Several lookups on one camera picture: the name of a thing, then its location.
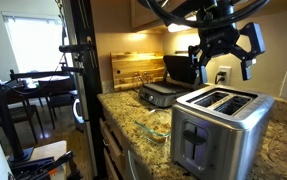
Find stainless steel two-slot toaster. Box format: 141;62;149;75
169;83;276;180

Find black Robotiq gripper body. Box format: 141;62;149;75
196;3;243;58

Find wooden cutting board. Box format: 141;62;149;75
110;51;166;92

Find white wall power outlet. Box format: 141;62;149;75
216;65;233;86

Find clear glass baking dish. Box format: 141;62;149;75
133;108;173;147

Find wooden counter drawers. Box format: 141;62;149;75
98;109;131;180

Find black toaster power cable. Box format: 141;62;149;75
214;70;228;85

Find brown bread slice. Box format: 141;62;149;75
145;123;172;144

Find black toaster lever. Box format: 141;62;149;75
182;129;207;146

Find curved silver appliance handle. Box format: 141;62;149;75
126;149;142;180

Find short black stand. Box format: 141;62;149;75
0;92;35;164

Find black metal stand base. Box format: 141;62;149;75
58;0;105;179

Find black clamp with orange handle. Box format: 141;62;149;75
8;149;84;180

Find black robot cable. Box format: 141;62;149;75
137;0;271;29

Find black panini grill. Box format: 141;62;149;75
138;54;207;108

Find white kitchen appliance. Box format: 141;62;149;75
71;71;99;178

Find light wooden robot table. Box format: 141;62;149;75
29;139;68;180

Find dark dining table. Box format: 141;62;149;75
4;74;78;105

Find under-cabinet light strip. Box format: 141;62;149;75
167;22;199;34

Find dark wooden chair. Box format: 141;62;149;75
0;103;45;145
37;79;78;130

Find bright dining room window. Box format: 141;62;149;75
2;12;75;74

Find wooden wall cabinet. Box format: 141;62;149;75
130;0;287;34

